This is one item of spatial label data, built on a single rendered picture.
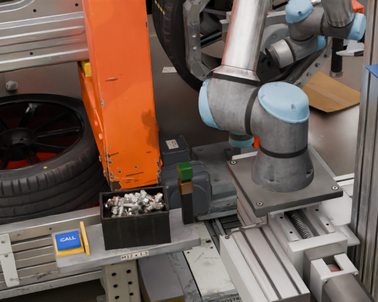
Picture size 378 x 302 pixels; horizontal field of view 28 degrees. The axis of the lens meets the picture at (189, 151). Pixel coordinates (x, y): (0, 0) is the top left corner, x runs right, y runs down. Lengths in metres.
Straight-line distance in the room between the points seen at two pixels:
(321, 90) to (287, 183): 2.27
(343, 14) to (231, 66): 0.39
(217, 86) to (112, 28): 0.45
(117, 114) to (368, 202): 0.84
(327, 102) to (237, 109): 2.18
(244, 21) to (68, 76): 2.65
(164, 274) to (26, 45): 0.92
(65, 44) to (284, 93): 1.13
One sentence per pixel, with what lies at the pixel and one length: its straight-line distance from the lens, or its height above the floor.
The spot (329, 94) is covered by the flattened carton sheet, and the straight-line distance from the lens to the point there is 4.01.
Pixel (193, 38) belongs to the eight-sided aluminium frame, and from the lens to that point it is 2.52.
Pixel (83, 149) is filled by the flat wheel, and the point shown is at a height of 0.50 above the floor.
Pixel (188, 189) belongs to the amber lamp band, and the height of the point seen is 0.59.
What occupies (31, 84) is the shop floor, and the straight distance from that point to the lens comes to 4.34.
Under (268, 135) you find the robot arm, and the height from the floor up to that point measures 0.96.
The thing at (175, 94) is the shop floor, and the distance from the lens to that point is 4.05.
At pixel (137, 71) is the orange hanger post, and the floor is 0.92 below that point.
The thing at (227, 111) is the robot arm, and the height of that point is 1.00.
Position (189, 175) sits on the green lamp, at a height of 0.63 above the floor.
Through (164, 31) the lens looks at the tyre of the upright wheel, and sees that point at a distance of 2.61.
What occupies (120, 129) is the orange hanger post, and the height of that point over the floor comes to 0.74.
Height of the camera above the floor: 1.85
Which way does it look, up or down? 32 degrees down
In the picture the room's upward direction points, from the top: 3 degrees counter-clockwise
